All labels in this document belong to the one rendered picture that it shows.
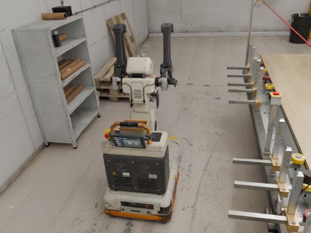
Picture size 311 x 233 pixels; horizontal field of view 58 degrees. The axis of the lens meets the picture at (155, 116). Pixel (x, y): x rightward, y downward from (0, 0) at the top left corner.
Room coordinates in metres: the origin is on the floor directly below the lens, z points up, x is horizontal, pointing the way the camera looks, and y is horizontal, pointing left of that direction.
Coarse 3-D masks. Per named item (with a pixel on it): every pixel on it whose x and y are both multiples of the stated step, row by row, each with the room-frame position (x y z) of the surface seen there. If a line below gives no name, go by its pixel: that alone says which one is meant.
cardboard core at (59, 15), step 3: (60, 12) 3.64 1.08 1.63; (63, 12) 3.63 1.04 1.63; (42, 15) 3.66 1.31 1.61; (45, 15) 3.65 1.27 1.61; (48, 15) 3.64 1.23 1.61; (51, 15) 3.63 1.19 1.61; (54, 15) 3.62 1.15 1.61; (57, 15) 3.61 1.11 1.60; (60, 15) 3.60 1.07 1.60; (63, 15) 3.60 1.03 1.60; (66, 15) 3.66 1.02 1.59; (42, 18) 3.66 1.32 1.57; (45, 18) 3.65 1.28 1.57; (48, 18) 3.65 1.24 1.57; (51, 18) 3.64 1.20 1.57; (54, 18) 3.63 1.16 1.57; (57, 18) 3.62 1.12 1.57; (60, 18) 3.61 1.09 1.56; (63, 18) 3.60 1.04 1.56; (66, 18) 3.64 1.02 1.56
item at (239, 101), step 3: (231, 102) 2.51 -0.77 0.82; (234, 102) 2.51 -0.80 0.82; (237, 102) 2.50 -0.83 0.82; (240, 102) 2.49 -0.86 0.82; (243, 102) 2.49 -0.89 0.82; (246, 102) 2.48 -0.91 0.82; (249, 102) 2.47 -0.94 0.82; (252, 102) 2.47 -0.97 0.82; (261, 102) 2.45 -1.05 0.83; (264, 102) 2.44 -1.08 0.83; (267, 102) 2.44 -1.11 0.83
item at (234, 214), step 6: (228, 210) 1.09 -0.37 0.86; (228, 216) 1.07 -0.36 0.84; (234, 216) 1.06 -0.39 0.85; (240, 216) 1.06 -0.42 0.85; (246, 216) 1.05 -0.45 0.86; (252, 216) 1.04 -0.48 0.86; (258, 216) 1.04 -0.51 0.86; (264, 216) 1.04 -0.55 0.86; (270, 216) 1.04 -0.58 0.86; (276, 216) 1.03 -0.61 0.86; (282, 216) 1.03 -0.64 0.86; (270, 222) 1.02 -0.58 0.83; (276, 222) 1.01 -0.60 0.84; (282, 222) 1.01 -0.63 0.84; (300, 222) 0.99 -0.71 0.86
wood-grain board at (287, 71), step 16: (272, 64) 3.33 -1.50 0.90; (288, 64) 3.29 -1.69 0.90; (304, 64) 3.25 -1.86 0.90; (272, 80) 2.81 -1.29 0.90; (288, 80) 2.78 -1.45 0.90; (304, 80) 2.75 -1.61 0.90; (288, 96) 2.39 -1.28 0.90; (304, 96) 2.37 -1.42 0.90; (288, 112) 2.08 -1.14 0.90; (304, 112) 2.06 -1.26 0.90; (304, 128) 1.82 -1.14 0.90; (304, 144) 1.61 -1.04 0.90
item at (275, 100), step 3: (270, 93) 1.81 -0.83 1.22; (279, 93) 1.79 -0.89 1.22; (273, 96) 1.76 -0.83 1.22; (276, 96) 1.76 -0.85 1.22; (279, 96) 1.75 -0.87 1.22; (270, 99) 1.78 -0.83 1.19; (273, 99) 1.76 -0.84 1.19; (276, 99) 1.75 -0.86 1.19; (279, 99) 1.75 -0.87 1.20; (270, 102) 1.77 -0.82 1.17; (273, 102) 1.76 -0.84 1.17; (276, 102) 1.75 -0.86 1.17; (279, 102) 1.75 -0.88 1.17
